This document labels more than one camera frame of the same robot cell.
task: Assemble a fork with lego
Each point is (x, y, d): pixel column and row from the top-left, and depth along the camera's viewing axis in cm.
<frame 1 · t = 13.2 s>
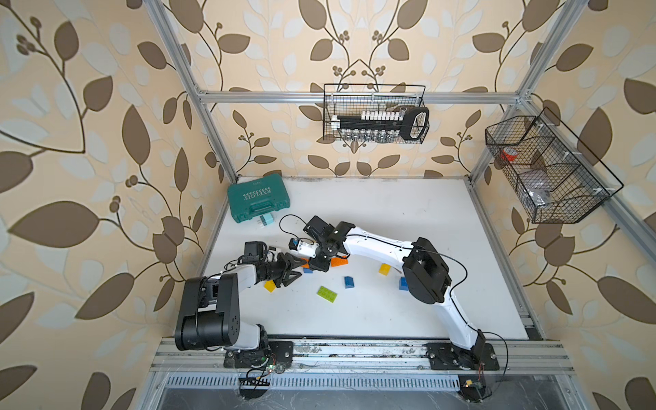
left hand: (299, 264, 88), fingers open
right hand: (314, 260, 91), fingers open
green plastic tool case: (257, 197, 110), point 5 cm above the table
lime green lego plate: (326, 294, 88), on the table
blue lego brick: (348, 282, 90), point 2 cm above the table
small blue lego brick: (307, 270, 90), point 4 cm above the table

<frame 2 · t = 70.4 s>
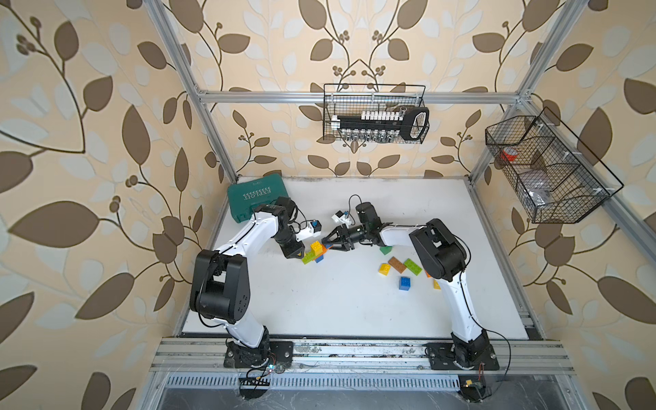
left hand: (293, 246, 88), fingers open
right hand: (326, 245, 92), fingers open
lime green lego plate: (309, 256, 91), point 6 cm above the table
yellow lego brick on assembly: (317, 247, 89), point 10 cm above the table
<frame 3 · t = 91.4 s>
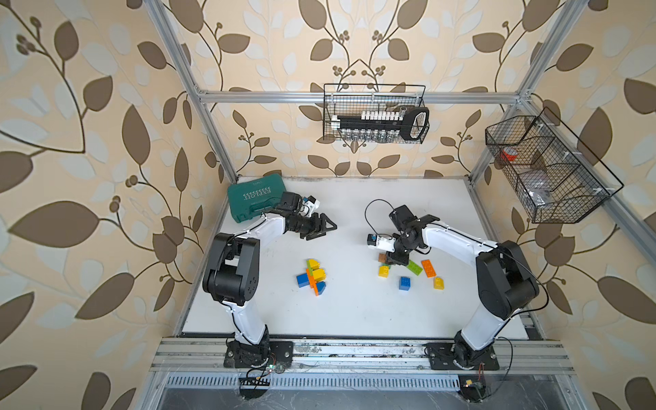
left hand: (327, 226, 90), fingers open
right hand: (391, 255, 92), fingers open
lime green lego plate: (308, 266, 93), point 2 cm above the table
small blue lego brick: (302, 280, 89), point 3 cm above the table
yellow lego brick on assembly: (319, 275, 91), point 2 cm above the table
orange lego brick: (312, 282, 88), point 3 cm above the table
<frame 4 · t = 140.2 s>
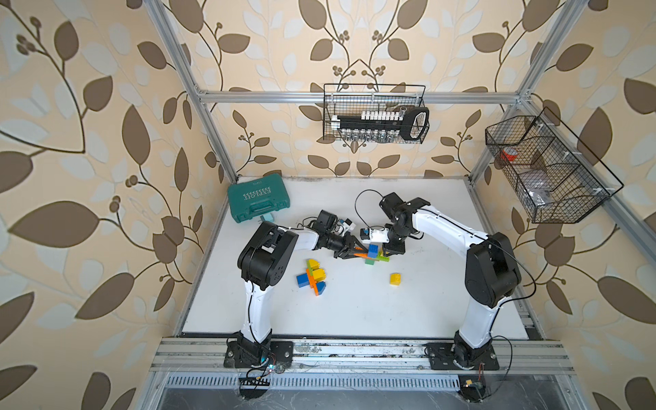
left hand: (360, 249, 90), fingers open
right hand: (388, 246, 91), fingers open
blue lego brick right: (372, 250, 88), point 10 cm above the table
yellow lego brick right: (395, 279, 89), point 3 cm above the table
